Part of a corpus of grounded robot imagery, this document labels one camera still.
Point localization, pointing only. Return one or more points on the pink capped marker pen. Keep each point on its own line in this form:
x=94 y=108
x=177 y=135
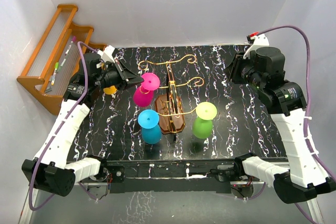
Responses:
x=70 y=45

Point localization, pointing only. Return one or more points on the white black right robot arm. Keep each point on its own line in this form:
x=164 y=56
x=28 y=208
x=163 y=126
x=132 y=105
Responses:
x=305 y=178

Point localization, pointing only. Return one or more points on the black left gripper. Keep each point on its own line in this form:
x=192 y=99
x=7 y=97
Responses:
x=126 y=77

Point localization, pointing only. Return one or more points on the green capped marker pen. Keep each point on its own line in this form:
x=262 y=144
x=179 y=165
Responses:
x=54 y=73

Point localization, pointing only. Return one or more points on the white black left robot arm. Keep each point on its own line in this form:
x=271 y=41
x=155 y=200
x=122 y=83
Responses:
x=49 y=169

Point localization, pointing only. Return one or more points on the wooden slatted shelf rack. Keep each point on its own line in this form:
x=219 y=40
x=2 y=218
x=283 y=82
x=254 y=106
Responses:
x=37 y=74

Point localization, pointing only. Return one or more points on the magenta wine glass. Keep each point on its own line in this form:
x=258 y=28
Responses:
x=144 y=94

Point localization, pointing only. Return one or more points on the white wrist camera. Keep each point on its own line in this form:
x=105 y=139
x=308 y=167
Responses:
x=257 y=40
x=107 y=53

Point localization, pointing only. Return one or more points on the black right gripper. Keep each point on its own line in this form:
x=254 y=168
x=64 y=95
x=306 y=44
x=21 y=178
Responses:
x=239 y=61

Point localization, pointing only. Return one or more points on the green wine glass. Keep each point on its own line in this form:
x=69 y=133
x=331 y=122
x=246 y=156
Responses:
x=203 y=124

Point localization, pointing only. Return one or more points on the gold wire wine glass rack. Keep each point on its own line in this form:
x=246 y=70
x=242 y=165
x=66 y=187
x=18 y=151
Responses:
x=169 y=106

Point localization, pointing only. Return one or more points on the orange yellow wine glass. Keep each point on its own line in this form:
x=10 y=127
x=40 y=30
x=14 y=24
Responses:
x=110 y=90

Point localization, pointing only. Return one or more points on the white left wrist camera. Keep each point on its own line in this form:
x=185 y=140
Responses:
x=107 y=53

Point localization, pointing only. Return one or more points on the blue wine glass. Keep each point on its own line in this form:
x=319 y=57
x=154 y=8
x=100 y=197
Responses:
x=148 y=120

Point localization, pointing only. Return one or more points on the aluminium frame rail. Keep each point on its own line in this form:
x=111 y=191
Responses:
x=170 y=200

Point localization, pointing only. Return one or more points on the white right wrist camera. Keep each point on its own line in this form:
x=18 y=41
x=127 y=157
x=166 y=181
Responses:
x=257 y=40

